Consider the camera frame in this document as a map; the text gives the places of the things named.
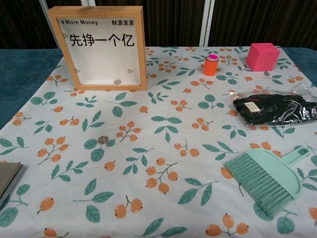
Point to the silver coin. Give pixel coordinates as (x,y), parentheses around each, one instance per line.
(102,139)
(117,81)

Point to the green bristle hand brush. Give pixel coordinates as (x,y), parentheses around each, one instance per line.
(255,181)

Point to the floral print tablecloth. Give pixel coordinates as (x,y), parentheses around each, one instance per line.
(161,148)

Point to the orange cylinder pink cap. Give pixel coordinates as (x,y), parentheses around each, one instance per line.
(210,67)

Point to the dark slatted partition panel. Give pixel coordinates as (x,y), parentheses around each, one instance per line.
(260,19)
(64,3)
(173,22)
(15,22)

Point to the black gloves in plastic bag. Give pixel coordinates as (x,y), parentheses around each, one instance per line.
(272,111)

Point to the pink foam cube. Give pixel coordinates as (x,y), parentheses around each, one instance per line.
(262,57)

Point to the silver digital scale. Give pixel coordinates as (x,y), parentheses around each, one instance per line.
(8,178)

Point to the wooden coin bank frame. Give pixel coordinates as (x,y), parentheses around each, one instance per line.
(141,49)

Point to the white partition post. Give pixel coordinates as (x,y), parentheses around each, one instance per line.
(206,22)
(44,24)
(89,2)

